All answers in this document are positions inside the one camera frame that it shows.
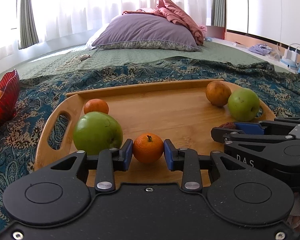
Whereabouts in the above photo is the white sheer curtain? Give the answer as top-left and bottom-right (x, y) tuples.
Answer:
(0, 0), (212, 60)

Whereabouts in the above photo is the green apple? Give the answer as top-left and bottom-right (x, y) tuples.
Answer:
(228, 88), (260, 122)
(73, 112), (123, 155)

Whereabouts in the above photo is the red glass fruit bowl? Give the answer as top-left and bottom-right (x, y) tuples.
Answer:
(0, 69), (20, 126)

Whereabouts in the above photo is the white cable on bed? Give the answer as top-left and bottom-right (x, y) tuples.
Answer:
(54, 54), (91, 72)

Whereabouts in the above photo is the blue paisley blanket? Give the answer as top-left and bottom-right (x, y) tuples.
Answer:
(0, 56), (300, 231)

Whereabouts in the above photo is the pink crumpled blanket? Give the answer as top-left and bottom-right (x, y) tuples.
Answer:
(122, 0), (207, 46)

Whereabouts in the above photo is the green curtain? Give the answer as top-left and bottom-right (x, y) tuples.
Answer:
(212, 0), (226, 28)
(16, 0), (39, 50)

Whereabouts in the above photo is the wooden serving tray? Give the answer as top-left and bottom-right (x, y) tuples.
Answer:
(33, 78), (276, 188)

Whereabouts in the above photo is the left green curtain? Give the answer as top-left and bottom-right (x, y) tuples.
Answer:
(16, 0), (39, 50)

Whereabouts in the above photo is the large brownish orange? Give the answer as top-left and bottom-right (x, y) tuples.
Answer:
(206, 81), (232, 107)

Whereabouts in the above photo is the lilac crumpled cloth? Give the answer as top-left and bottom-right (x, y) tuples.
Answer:
(248, 44), (273, 56)

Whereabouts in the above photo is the white charger with cables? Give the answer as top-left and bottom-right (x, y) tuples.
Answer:
(276, 43), (300, 70)

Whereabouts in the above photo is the wooden bed frame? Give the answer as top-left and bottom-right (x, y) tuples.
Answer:
(207, 26), (288, 60)

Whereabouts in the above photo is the small mandarin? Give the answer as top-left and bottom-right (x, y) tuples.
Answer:
(133, 133), (164, 164)
(83, 99), (109, 114)

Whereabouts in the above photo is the dried red date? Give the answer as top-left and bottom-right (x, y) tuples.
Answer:
(219, 122), (236, 129)

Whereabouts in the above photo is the purple pillow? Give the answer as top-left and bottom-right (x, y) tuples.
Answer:
(87, 14), (200, 52)

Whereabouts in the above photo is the person's hand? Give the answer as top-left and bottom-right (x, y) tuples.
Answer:
(287, 193), (300, 232)

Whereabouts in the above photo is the right green curtain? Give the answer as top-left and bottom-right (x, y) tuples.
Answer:
(212, 0), (226, 28)

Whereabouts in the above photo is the green quilted bedspread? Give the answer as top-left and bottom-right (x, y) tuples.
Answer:
(0, 38), (290, 80)

